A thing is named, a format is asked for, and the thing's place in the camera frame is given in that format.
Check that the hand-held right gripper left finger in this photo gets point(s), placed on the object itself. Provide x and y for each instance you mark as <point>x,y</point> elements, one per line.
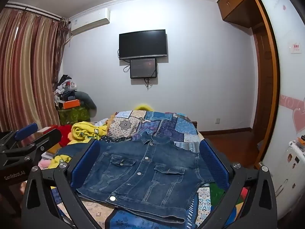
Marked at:
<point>85,163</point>

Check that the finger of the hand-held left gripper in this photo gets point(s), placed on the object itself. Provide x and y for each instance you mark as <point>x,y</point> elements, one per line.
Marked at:
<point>25,130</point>
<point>47,137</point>

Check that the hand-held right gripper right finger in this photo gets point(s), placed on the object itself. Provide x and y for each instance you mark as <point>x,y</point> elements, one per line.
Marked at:
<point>214,163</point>

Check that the blue denim jacket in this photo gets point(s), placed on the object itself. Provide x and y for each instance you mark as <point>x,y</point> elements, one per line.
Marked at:
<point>143,171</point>

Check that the pile of mixed clothes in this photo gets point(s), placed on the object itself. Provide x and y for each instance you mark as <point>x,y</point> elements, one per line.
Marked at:
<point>64,88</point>

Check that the red plush toy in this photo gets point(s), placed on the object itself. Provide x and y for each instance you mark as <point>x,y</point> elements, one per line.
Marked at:
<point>65,133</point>

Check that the green cloth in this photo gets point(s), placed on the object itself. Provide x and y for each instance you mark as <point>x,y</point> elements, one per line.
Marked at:
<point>216,193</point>

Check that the yellow cartoon print blanket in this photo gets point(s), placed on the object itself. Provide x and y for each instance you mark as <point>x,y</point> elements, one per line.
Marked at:
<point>83,130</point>

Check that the navy patterned folded garment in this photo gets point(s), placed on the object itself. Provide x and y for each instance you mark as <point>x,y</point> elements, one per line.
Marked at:
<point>112,138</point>

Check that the orange shoe box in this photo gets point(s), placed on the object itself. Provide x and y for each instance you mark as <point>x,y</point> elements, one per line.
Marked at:
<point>71,103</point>

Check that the dark green cushion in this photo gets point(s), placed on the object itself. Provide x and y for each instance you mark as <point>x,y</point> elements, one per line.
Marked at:
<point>87,100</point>

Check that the striped red beige curtain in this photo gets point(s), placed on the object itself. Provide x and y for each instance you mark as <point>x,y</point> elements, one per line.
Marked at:
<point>26,71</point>

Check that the patchwork patterned quilt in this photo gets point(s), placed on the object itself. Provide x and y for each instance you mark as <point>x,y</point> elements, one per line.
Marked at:
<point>166,128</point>

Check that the white appliance with stickers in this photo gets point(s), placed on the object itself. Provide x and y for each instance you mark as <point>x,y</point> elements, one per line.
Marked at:
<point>286,171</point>

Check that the wooden door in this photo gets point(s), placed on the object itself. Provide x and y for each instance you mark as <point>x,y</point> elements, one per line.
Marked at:
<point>268,76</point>

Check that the white sliding door pink hearts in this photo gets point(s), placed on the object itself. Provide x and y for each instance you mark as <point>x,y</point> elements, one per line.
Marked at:
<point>283,64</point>

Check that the wooden overhead cabinet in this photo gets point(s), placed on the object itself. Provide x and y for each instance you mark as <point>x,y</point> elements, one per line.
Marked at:
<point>234,2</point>

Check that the white wall socket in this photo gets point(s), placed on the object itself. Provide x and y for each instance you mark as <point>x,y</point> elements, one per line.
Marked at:
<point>217,120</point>

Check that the small black wall monitor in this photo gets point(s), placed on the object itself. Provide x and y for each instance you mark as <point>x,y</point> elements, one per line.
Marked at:
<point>143,68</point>

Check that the white wall air conditioner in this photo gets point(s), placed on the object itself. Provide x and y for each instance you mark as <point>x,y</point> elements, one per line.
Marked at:
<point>90,21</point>

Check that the black wall television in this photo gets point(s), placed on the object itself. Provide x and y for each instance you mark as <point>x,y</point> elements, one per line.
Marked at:
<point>142,44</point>

